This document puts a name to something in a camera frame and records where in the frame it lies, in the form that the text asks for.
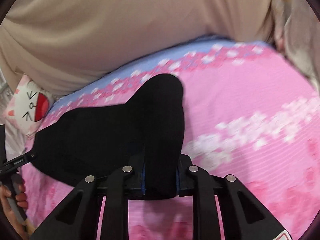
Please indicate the beige pillow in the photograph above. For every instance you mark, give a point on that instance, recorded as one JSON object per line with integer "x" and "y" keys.
{"x": 63, "y": 45}

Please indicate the pink floral bed sheet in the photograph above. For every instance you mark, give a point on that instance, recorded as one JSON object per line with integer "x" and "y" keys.
{"x": 248, "y": 112}

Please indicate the grey floral blanket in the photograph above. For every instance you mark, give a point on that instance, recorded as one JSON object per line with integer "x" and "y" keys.
{"x": 297, "y": 36}

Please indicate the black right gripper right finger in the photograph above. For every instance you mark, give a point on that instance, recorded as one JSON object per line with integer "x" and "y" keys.
{"x": 187, "y": 182}

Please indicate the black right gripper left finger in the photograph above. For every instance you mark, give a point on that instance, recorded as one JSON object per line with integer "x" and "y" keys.
{"x": 135, "y": 175}

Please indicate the black pants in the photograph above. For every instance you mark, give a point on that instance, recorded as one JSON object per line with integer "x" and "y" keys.
{"x": 98, "y": 140}

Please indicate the white cartoon face cushion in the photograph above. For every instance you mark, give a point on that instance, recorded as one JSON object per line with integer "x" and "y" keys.
{"x": 28, "y": 107}

